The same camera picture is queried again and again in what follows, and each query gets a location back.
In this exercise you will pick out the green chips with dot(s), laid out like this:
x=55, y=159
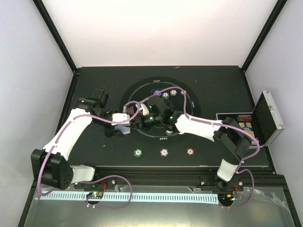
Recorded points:
x=165, y=96
x=168, y=132

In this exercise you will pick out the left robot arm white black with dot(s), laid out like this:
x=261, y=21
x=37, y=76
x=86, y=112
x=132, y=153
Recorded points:
x=50, y=164

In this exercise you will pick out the boxed card deck in case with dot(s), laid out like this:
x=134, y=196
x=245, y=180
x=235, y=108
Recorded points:
x=246, y=126

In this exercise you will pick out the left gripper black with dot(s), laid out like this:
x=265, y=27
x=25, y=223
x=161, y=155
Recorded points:
x=111, y=132

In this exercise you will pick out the round black poker mat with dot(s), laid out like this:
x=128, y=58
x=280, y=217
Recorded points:
x=145, y=88

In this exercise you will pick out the aluminium poker case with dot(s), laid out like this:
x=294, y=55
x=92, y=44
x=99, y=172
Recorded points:
x=266, y=120

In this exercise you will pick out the light blue slotted strip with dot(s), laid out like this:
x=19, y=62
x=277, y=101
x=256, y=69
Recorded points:
x=135, y=197

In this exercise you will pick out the brown chip row in case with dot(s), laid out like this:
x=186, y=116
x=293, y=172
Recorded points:
x=244, y=118

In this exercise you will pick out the right circuit board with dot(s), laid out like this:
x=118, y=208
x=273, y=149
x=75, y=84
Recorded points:
x=231, y=197

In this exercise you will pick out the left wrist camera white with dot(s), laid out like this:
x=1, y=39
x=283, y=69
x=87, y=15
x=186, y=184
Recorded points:
x=120, y=118

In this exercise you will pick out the black aluminium rail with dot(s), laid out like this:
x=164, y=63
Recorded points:
x=158, y=175

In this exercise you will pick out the green chip stack source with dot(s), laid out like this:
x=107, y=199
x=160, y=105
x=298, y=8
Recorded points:
x=137, y=153

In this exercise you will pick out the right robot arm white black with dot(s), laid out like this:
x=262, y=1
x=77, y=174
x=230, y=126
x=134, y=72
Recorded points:
x=227, y=133

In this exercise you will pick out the blue chips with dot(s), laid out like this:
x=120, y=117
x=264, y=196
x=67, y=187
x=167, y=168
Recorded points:
x=173, y=92

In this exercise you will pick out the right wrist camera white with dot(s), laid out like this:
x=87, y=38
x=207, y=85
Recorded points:
x=143, y=109

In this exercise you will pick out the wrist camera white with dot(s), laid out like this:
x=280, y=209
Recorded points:
x=120, y=118
x=143, y=109

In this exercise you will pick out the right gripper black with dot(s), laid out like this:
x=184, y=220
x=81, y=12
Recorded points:
x=141, y=123

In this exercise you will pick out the brown orange chip stack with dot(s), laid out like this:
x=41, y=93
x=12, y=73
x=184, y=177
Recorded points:
x=190, y=151

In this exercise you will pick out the red triangular button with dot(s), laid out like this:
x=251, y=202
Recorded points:
x=130, y=111

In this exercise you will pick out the circuit board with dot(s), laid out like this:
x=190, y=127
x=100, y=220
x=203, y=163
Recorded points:
x=95, y=195
x=231, y=197

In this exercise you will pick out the left circuit board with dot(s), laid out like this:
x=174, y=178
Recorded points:
x=95, y=195

